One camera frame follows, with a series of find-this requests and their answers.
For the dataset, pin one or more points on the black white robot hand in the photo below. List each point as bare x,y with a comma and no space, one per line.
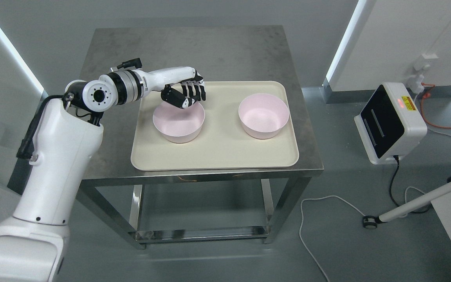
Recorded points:
180,87

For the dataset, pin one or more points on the pink bowl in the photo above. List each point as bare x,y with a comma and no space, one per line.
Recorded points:
179,125
263,115

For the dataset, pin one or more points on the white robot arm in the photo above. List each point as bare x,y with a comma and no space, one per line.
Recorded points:
61,139

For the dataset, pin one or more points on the cream plastic tray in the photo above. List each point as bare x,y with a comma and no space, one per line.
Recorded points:
222,143

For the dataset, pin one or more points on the stainless steel table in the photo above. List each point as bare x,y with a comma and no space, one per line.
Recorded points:
113,189

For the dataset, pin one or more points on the white black box device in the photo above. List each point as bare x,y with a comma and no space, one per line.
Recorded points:
390,125

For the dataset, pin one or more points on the white stand leg with caster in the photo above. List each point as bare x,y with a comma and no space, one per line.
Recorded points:
372,222

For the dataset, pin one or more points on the white wall socket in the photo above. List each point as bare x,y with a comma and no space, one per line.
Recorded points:
420,67

